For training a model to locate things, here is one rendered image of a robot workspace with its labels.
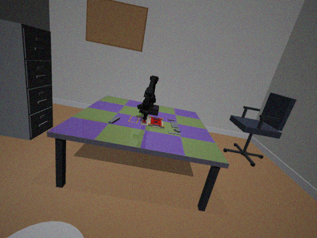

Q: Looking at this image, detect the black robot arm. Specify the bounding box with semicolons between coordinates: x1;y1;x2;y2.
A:
137;76;159;109

